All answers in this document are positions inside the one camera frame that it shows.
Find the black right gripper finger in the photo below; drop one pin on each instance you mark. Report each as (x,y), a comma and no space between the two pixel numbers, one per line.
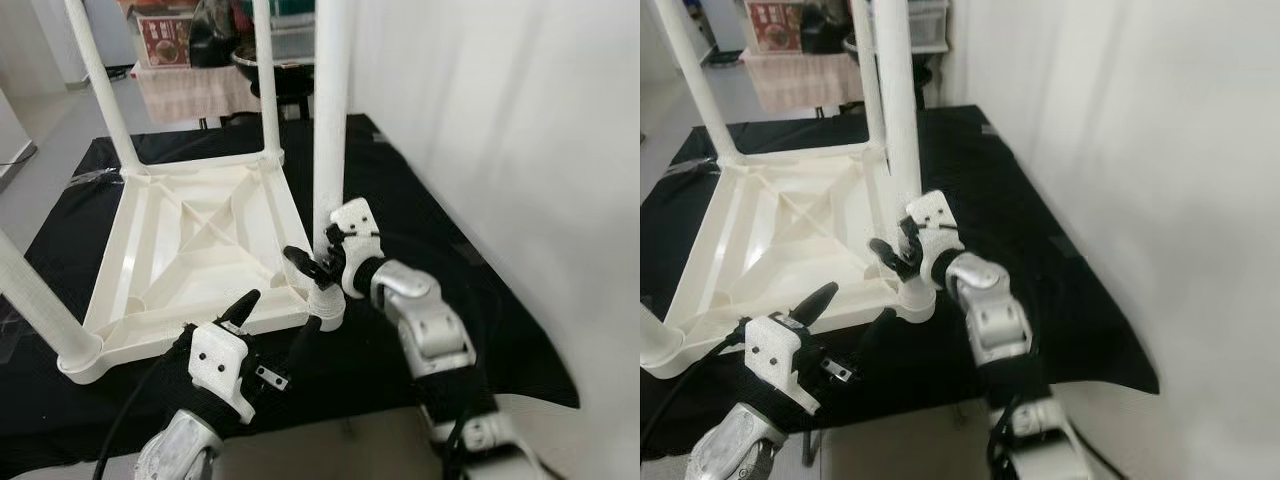
(310,267)
(893,260)

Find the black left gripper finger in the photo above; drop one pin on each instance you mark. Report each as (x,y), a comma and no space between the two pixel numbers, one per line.
(304,343)
(818,303)
(240,310)
(876,335)

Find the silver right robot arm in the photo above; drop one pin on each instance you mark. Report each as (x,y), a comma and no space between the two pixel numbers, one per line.
(435,330)
(1000,320)

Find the white plastic table top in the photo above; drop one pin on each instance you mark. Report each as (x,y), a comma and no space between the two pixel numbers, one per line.
(190,250)
(790,240)

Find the black table cloth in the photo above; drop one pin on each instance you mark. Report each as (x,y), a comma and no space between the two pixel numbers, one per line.
(1000,210)
(400,200)

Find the black round stool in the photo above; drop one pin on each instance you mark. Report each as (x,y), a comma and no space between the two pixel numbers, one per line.
(925,75)
(295,90)

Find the black bowl with steel rim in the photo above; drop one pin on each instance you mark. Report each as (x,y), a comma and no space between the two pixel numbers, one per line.
(858,50)
(295,65)

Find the black plastic bag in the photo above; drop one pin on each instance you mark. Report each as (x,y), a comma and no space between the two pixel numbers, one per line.
(825,30)
(213,35)

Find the red printed box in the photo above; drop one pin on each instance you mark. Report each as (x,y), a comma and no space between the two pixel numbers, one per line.
(163,40)
(775,28)

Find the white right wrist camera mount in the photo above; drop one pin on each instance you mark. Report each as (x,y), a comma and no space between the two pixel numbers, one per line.
(355,225)
(935,215)

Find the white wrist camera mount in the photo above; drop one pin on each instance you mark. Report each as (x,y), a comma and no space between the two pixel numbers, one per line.
(220,365)
(780,355)
(935,215)
(355,225)

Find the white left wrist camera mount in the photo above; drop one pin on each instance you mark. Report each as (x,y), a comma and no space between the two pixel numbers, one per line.
(220,365)
(780,355)

